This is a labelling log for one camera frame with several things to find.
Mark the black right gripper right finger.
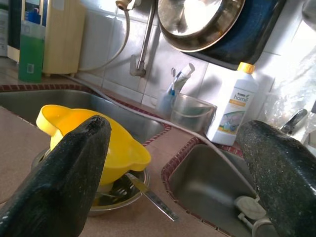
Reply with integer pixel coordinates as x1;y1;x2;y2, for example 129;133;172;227
236;120;316;237

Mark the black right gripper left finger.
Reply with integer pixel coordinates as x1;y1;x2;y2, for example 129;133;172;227
0;115;112;237

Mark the steel bowl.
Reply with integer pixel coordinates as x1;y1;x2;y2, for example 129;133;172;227
31;148;151;217

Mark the yellow plastic bowl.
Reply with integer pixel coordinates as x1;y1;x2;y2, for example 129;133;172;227
36;104;152;187

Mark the steel fork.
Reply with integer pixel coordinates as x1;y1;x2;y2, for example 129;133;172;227
98;172;180;222

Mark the chrome swivel faucet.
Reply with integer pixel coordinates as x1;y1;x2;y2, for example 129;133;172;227
280;108;308;135

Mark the steel sink basin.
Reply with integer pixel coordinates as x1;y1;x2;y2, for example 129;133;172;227
0;89;165;145
167;144;279;237

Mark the white detergent bottle yellow cap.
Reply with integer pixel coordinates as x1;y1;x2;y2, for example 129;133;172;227
206;62;259;146

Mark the clear plastic bag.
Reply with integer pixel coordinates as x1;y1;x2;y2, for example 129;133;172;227
261;44;316;149

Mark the clear plastic bucket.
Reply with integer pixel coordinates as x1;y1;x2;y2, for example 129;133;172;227
170;93;218;134

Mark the green liquid soap bottle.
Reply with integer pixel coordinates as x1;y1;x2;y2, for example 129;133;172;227
17;7;46;83

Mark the clear toothbrush cup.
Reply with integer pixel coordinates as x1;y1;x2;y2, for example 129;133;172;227
157;88;177;119

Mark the beige water purifier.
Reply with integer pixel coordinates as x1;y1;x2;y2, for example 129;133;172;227
7;0;86;77

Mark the white toothpaste tube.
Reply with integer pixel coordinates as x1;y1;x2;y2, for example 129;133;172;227
175;62;196;92

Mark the blue white toothbrush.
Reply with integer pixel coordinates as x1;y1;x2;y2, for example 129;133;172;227
170;68;177;97

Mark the dark blue hanging pan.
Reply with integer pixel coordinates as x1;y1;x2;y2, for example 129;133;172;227
182;0;287;71

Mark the hanging steel pan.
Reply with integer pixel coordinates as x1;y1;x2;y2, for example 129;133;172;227
157;0;246;53

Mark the white inlet hose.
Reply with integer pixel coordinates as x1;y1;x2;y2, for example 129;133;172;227
79;0;135;74

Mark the steel wall tap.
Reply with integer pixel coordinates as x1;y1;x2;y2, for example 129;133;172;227
129;0;156;77

